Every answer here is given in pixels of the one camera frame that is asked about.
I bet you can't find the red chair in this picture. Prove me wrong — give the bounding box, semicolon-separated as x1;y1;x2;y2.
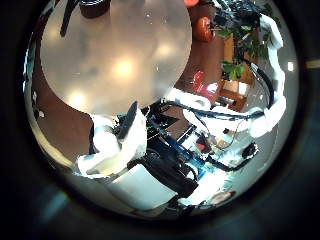
192;70;219;101

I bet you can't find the dark round vase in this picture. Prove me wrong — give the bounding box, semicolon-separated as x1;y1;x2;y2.
79;0;111;19

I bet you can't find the round white table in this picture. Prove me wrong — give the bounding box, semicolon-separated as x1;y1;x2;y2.
39;0;193;116

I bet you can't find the green leafy plant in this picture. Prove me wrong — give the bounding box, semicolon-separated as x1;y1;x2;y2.
218;3;273;81

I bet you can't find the wooden cabinet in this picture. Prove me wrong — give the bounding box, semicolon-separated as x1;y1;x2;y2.
218;33;256;113

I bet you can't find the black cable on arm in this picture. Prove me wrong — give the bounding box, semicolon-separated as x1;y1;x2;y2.
159;58;276;121

